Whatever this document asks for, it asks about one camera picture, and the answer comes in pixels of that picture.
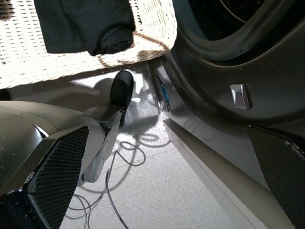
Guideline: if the black garment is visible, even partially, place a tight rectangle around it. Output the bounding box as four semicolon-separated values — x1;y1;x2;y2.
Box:
34;0;136;57

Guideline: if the pale washing machine plinth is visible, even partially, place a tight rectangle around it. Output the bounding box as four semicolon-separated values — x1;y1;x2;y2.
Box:
163;118;296;229

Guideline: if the grey washing machine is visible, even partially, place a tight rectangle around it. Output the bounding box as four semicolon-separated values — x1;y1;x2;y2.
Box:
147;0;305;229

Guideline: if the pale woven basket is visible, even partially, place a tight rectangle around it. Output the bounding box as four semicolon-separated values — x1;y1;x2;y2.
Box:
0;0;178;89

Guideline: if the silver door latch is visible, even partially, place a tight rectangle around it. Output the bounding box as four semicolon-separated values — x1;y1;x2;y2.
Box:
229;83;251;110

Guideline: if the black robot foot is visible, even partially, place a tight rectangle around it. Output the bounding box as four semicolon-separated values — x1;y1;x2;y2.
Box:
109;70;134;108

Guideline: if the thin grey floor cable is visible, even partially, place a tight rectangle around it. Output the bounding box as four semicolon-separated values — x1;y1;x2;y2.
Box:
64;133;172;229

